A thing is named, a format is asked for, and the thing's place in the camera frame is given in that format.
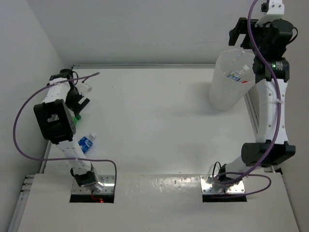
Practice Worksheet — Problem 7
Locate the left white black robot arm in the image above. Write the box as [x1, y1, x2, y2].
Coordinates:
[33, 69, 98, 191]

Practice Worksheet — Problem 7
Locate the blue label small bottle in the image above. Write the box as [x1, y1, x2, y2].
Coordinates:
[78, 132, 97, 154]

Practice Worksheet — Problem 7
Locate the black thin cable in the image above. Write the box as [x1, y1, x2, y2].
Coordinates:
[211, 161, 223, 179]

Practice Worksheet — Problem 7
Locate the aluminium frame rail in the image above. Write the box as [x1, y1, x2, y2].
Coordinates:
[7, 64, 73, 232]

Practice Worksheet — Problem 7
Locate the clear unlabelled plastic bottle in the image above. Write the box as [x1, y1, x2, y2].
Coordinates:
[226, 50, 253, 78]

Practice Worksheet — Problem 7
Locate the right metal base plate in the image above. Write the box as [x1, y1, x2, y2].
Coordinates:
[200, 174, 245, 195]

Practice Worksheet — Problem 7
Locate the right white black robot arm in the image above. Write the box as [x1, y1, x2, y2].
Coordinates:
[217, 17, 298, 185]

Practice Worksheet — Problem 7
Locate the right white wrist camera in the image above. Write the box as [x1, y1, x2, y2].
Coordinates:
[255, 0, 285, 26]

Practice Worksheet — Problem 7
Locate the blue white label clear bottle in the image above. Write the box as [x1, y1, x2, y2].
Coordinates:
[227, 71, 243, 82]

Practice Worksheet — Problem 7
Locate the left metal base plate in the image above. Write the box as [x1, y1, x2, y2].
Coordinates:
[71, 175, 115, 195]

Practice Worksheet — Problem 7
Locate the white translucent plastic bin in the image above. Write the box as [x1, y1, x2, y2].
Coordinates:
[209, 49, 255, 111]

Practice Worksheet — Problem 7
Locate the metal base plate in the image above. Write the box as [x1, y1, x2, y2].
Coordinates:
[200, 174, 245, 195]
[71, 175, 115, 195]

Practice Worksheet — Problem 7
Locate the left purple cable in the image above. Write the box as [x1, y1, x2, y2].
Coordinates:
[12, 72, 118, 189]

